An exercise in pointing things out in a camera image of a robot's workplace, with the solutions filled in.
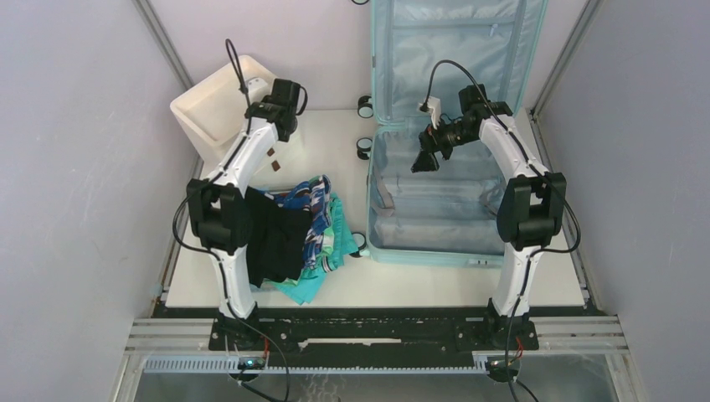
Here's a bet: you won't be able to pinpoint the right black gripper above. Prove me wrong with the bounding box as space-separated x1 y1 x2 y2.
412 112 476 173

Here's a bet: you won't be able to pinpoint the light blue hard-shell suitcase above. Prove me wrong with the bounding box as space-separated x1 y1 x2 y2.
359 1 547 267

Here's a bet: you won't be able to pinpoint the dark blue patterned clothing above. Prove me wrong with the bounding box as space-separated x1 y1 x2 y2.
263 175 332 263

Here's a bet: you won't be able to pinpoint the green white patterned cloth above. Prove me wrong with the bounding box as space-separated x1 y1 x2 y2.
304 194 345 273

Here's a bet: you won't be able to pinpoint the black garment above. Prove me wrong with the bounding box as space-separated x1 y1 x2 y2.
245 188 312 287

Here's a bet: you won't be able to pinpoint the teal garment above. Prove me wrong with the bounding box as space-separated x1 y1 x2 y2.
266 217 358 305

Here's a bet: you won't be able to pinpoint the white three-drawer storage cabinet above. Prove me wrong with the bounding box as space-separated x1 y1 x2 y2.
170 55 306 176

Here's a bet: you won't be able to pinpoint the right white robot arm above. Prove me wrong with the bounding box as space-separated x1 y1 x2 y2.
411 85 567 348

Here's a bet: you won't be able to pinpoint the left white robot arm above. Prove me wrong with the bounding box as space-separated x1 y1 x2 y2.
186 79 308 349

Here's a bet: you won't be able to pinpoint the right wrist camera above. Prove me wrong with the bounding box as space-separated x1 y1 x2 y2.
419 95 441 130

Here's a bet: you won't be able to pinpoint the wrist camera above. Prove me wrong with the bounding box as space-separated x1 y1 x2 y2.
419 95 441 130
246 77 270 103

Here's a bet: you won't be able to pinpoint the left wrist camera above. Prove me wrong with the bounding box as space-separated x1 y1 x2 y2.
246 77 270 103

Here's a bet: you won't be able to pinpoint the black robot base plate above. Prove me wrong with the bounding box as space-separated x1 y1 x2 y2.
208 307 539 369

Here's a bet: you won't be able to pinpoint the aluminium frame rails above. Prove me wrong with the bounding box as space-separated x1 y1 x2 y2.
112 316 646 401

